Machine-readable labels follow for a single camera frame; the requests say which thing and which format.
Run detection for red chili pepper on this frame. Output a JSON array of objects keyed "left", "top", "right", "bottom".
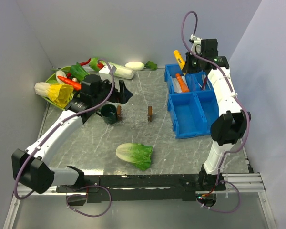
[{"left": 77, "top": 58, "right": 91, "bottom": 66}]

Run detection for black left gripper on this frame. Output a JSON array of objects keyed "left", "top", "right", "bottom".
[{"left": 93, "top": 75, "right": 133, "bottom": 105}]

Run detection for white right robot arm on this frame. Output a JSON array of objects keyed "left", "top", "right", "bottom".
[{"left": 183, "top": 35, "right": 251, "bottom": 190}]

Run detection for aluminium frame rail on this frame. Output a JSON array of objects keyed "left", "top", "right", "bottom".
[{"left": 4, "top": 173, "right": 276, "bottom": 229}]

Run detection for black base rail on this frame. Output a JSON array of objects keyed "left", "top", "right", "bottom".
[{"left": 56, "top": 172, "right": 216, "bottom": 203}]

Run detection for light green tray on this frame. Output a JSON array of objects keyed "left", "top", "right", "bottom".
[{"left": 43, "top": 66, "right": 70, "bottom": 110}]

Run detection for green napa cabbage front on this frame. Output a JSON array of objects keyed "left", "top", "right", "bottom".
[{"left": 115, "top": 143, "right": 153, "bottom": 171}]

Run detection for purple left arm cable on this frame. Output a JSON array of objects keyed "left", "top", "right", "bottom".
[{"left": 13, "top": 59, "right": 115, "bottom": 200}]

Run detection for clear acrylic holder brown ends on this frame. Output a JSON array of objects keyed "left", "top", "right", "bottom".
[{"left": 117, "top": 105, "right": 153, "bottom": 121}]

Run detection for orange carrot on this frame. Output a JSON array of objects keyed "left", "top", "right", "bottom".
[{"left": 57, "top": 76, "right": 82, "bottom": 91}]

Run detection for blue four-compartment bin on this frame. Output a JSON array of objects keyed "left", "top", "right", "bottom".
[{"left": 164, "top": 64, "right": 219, "bottom": 139}]

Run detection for white toothbrush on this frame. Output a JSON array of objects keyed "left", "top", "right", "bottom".
[{"left": 196, "top": 73, "right": 212, "bottom": 90}]

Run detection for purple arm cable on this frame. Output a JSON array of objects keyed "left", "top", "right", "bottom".
[
  {"left": 181, "top": 10, "right": 251, "bottom": 184},
  {"left": 13, "top": 59, "right": 115, "bottom": 200}
]

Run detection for long green napa cabbage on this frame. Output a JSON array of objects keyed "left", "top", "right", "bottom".
[{"left": 89, "top": 58, "right": 134, "bottom": 80}]

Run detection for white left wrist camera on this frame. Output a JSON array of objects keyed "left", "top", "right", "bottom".
[{"left": 98, "top": 66, "right": 112, "bottom": 82}]

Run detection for white toothpaste tube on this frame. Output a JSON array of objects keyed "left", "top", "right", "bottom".
[{"left": 172, "top": 78, "right": 183, "bottom": 93}]

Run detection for green bok choy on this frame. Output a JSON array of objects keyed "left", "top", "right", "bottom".
[{"left": 70, "top": 62, "right": 89, "bottom": 82}]

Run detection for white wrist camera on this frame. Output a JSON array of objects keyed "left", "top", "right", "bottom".
[
  {"left": 190, "top": 34, "right": 202, "bottom": 54},
  {"left": 98, "top": 66, "right": 112, "bottom": 82}
]

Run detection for white radish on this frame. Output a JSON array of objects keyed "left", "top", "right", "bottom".
[{"left": 125, "top": 62, "right": 145, "bottom": 71}]

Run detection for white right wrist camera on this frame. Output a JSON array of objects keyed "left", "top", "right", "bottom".
[{"left": 190, "top": 34, "right": 202, "bottom": 54}]

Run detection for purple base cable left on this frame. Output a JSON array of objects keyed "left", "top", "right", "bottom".
[{"left": 65, "top": 184, "right": 113, "bottom": 218}]

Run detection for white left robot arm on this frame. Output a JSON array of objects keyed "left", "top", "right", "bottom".
[{"left": 11, "top": 74, "right": 133, "bottom": 194}]

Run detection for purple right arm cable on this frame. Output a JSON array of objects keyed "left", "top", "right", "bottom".
[{"left": 181, "top": 10, "right": 251, "bottom": 184}]

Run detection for dark green mug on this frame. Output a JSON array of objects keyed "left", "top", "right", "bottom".
[{"left": 95, "top": 104, "right": 118, "bottom": 125}]

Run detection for green radish leaf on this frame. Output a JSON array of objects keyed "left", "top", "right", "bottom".
[{"left": 144, "top": 61, "right": 158, "bottom": 71}]

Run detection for yellow napa cabbage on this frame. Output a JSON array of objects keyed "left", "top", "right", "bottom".
[{"left": 34, "top": 82, "right": 74, "bottom": 108}]

